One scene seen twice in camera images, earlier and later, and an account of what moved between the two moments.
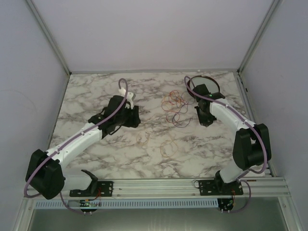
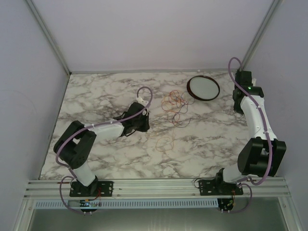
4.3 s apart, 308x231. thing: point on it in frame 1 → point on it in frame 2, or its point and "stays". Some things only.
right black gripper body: [204, 117] → [237, 108]
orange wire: [169, 147] → [165, 150]
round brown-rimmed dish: [211, 84] stays
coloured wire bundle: [177, 102] stays
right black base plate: [218, 187] stays
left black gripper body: [129, 118] → [141, 124]
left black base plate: [97, 188] stays
